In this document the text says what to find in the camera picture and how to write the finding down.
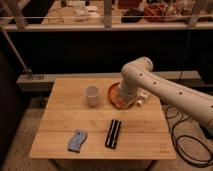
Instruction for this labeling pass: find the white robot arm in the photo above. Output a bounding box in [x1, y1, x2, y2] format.
[118, 57, 213, 133]

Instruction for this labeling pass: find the white ceramic cup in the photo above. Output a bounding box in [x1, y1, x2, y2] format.
[84, 85, 99, 107]

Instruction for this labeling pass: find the orange plate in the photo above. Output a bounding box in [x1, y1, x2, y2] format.
[107, 83, 137, 110]

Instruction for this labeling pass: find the wooden table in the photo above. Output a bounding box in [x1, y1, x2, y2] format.
[30, 78, 176, 160]

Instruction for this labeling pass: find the black striped block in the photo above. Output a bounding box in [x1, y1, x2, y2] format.
[105, 120, 121, 149]

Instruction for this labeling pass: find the black cable on floor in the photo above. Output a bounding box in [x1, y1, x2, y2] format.
[164, 104, 213, 169]

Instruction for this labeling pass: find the metal railing frame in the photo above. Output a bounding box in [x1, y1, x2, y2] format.
[0, 0, 213, 81]

